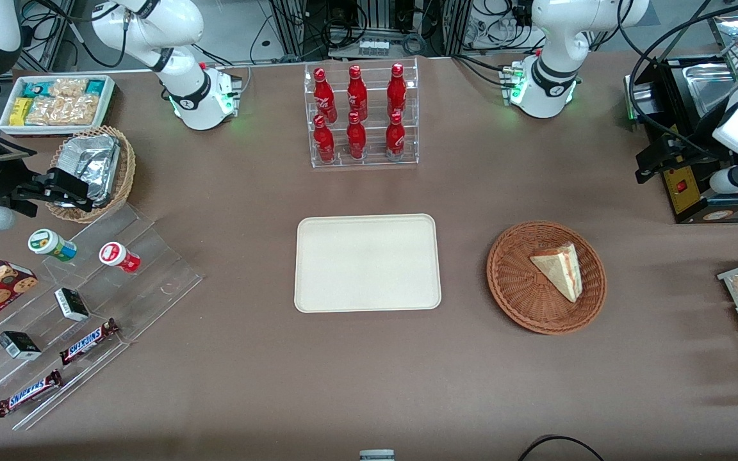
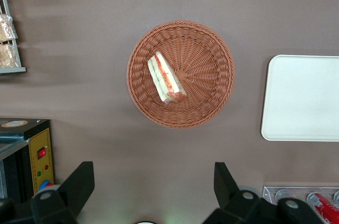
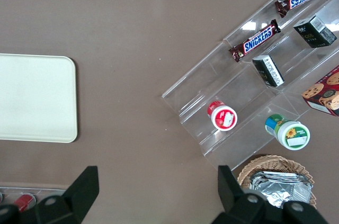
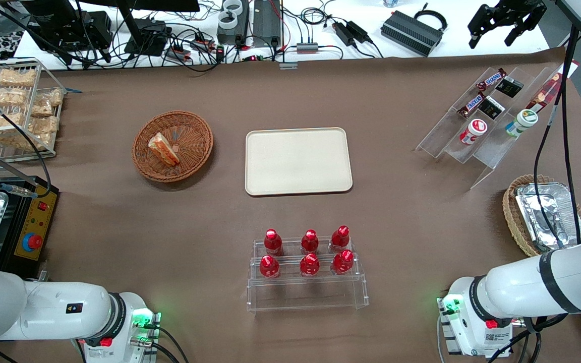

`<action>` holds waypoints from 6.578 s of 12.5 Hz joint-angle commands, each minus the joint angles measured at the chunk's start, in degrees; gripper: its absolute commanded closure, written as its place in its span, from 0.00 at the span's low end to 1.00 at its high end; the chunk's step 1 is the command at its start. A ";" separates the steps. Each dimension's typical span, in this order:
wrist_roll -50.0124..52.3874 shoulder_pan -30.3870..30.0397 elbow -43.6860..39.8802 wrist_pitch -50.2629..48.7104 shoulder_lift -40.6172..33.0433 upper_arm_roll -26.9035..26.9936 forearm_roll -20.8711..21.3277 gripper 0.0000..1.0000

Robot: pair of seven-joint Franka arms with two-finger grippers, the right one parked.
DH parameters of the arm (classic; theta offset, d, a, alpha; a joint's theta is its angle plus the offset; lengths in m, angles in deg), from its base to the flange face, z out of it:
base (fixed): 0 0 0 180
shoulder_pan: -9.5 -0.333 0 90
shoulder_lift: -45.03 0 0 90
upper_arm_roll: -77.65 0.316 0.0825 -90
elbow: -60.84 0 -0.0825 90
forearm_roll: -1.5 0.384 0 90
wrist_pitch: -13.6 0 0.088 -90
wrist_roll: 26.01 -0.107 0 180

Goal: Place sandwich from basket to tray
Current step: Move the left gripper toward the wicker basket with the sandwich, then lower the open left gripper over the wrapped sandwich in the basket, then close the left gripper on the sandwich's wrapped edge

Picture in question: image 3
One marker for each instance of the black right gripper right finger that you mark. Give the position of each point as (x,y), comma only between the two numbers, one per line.
(233,202)

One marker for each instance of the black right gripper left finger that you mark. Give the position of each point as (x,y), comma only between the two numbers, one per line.
(76,197)

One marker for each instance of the light tan wicker basket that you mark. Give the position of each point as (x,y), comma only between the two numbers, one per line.
(267,161)

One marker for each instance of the cream rectangular serving tray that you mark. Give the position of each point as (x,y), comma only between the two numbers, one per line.
(37,97)

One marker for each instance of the clear acrylic bottle rack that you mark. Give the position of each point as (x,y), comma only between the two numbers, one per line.
(39,189)

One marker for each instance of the silver foil wrapped packet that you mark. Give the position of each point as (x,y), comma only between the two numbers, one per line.
(278,192)

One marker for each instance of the red cola bottle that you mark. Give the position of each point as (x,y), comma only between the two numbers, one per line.
(23,200)

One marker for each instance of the red strawberry cup white lid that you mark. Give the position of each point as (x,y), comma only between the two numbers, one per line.
(223,118)

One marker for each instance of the green labelled jar white lid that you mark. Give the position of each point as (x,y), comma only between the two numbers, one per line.
(291,134)

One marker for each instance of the clear acrylic stepped display stand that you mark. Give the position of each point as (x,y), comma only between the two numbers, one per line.
(201,89)

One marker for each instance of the small black carton box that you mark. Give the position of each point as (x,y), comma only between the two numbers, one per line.
(268,71)
(313,33)

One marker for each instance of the red chocolate chip cookie box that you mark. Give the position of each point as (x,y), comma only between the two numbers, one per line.
(325,94)

